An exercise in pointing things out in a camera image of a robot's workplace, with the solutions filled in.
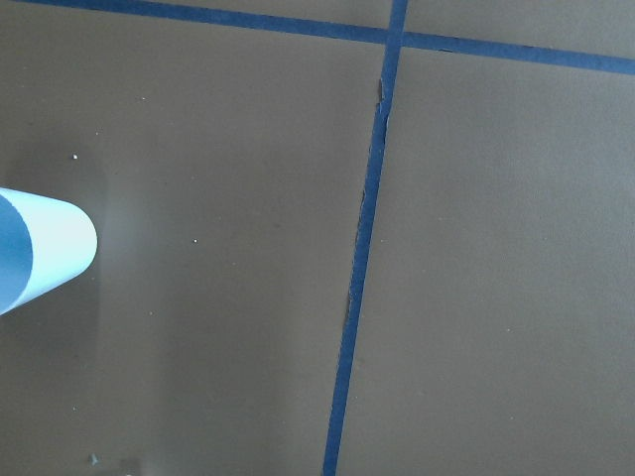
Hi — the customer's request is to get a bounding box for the right light blue cup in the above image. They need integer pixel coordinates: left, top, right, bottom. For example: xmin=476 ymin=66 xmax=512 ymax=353
xmin=1 ymin=188 xmax=97 ymax=313

